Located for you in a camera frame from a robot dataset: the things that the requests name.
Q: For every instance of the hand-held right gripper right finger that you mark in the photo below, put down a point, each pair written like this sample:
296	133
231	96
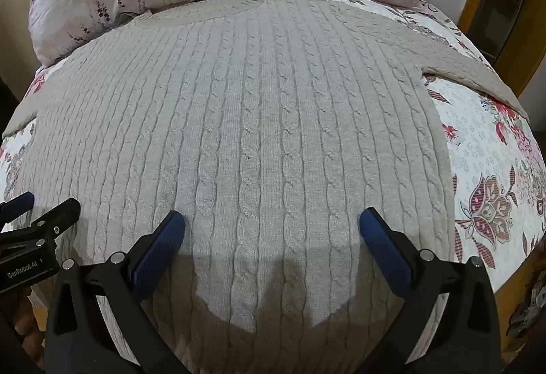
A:
381	248

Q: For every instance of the person's left hand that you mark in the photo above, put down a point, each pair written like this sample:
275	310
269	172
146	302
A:
23	314

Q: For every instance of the floral bed sheet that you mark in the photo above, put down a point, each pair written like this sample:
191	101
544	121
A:
482	152

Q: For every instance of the wooden door frame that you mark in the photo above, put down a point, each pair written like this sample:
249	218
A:
507	3

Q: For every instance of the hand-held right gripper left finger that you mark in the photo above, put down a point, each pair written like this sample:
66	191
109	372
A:
158	246

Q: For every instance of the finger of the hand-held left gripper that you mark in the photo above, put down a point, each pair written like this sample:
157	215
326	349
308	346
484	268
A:
59	216
15	203

